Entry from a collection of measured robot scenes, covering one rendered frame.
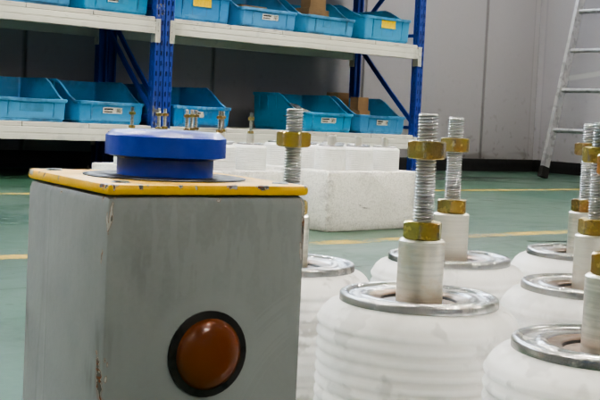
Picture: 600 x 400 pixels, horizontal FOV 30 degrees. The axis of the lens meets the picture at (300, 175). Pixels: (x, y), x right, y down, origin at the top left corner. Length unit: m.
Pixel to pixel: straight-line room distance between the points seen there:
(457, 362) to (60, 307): 0.20
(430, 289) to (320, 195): 2.78
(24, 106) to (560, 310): 4.77
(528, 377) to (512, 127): 8.13
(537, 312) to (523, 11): 8.07
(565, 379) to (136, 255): 0.16
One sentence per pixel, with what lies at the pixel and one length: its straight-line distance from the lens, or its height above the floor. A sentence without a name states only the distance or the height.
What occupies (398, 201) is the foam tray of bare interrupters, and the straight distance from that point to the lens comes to 3.50.
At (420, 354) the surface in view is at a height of 0.24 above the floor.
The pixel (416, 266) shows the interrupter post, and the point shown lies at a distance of 0.53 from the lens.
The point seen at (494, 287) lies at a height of 0.24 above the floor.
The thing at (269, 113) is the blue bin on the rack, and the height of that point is 0.34.
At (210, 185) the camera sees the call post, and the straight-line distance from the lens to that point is 0.35.
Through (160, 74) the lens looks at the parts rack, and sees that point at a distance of 5.60.
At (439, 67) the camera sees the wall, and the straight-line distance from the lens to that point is 7.94.
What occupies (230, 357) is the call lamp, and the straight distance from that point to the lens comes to 0.35.
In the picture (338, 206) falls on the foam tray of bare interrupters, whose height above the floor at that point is 0.07.
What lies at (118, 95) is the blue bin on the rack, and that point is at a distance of 5.80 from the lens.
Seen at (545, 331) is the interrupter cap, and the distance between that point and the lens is 0.47.
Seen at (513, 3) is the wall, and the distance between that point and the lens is 8.54.
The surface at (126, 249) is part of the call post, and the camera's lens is 0.33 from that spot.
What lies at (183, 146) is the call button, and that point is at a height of 0.33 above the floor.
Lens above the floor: 0.34
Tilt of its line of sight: 3 degrees down
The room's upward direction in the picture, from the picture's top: 3 degrees clockwise
